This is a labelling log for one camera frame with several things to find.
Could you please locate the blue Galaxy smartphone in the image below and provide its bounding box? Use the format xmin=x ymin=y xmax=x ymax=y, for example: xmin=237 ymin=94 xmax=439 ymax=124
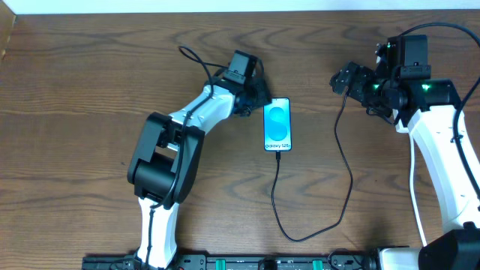
xmin=263 ymin=97 xmax=293 ymax=152

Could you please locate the black USB charging cable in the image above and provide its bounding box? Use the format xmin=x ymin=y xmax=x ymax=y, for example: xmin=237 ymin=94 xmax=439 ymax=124
xmin=270 ymin=88 xmax=354 ymax=243

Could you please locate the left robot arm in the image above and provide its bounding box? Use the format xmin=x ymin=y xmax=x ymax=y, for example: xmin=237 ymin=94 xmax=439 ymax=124
xmin=127 ymin=50 xmax=272 ymax=269

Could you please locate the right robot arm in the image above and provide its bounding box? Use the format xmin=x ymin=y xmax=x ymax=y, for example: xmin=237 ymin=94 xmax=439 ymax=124
xmin=330 ymin=35 xmax=479 ymax=269

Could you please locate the cardboard side panel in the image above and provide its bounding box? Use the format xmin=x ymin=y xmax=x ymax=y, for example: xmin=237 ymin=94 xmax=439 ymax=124
xmin=0 ymin=0 xmax=17 ymax=60

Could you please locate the white power strip cord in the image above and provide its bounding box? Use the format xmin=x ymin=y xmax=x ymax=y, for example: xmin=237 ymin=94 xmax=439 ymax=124
xmin=408 ymin=136 xmax=428 ymax=248

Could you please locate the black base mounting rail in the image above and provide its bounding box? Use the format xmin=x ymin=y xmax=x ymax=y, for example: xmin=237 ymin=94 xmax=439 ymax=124
xmin=81 ymin=251 xmax=378 ymax=270

